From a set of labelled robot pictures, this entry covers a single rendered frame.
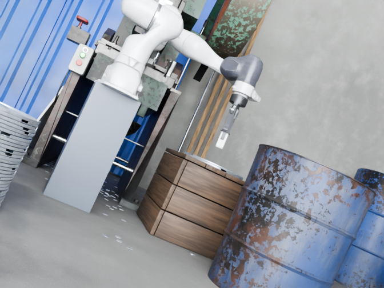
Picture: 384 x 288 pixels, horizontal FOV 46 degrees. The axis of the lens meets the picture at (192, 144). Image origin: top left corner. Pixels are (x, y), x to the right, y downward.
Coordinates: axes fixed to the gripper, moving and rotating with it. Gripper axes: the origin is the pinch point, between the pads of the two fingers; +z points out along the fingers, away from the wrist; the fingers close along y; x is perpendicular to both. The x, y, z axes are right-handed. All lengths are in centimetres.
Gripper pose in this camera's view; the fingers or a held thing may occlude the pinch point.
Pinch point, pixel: (222, 140)
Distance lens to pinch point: 191.8
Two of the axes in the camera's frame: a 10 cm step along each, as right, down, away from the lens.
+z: -3.9, 9.2, -0.5
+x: 9.1, 3.7, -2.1
